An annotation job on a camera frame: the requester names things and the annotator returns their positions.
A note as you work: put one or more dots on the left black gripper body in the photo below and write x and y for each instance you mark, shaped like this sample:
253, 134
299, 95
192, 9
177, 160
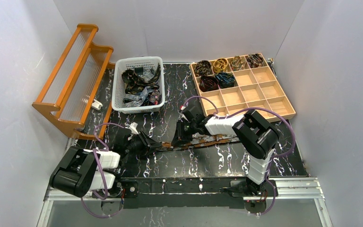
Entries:
144, 143

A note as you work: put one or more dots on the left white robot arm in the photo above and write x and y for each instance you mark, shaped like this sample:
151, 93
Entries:
88, 170

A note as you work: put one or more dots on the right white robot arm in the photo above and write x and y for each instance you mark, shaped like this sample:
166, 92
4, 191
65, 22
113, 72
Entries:
254, 132

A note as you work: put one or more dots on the dark red purple tie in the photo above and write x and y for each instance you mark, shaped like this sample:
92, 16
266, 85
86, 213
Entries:
155, 97

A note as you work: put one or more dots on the grey blue tie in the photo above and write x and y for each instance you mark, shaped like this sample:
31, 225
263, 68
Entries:
137, 90

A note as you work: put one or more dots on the rolled dark brown tie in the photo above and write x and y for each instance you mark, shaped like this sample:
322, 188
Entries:
203, 68

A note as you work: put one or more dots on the rolled dark red tie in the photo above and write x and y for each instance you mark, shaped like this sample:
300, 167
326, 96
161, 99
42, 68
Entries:
208, 83

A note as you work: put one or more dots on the white plastic basket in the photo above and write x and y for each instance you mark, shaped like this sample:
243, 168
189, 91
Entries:
118, 90

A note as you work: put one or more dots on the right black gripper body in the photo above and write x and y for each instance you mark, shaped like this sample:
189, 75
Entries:
181, 136

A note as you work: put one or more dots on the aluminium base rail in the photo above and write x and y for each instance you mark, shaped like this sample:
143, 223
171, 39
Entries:
192, 202

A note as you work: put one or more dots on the small white clip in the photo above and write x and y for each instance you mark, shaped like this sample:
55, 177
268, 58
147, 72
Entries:
96, 105

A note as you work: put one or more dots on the orange wooden rack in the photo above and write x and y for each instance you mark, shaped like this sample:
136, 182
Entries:
68, 95

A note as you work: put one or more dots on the rolled dark striped tie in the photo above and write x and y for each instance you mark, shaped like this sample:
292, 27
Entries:
255, 60

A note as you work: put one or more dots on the rolled brown multicolour tie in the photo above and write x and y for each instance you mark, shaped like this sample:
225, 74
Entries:
237, 63

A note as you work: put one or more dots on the rolled blue black tie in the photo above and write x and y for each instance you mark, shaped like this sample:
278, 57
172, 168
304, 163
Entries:
225, 80

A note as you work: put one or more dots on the wooden compartment tray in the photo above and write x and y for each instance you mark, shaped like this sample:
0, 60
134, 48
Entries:
254, 87

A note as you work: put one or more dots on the orange grey patterned tie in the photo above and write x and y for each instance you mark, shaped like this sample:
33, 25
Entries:
200, 141

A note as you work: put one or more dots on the rolled yellow tie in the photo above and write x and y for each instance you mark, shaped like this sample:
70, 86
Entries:
220, 65

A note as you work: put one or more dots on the dark camouflage tie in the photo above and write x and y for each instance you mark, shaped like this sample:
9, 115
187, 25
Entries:
150, 74

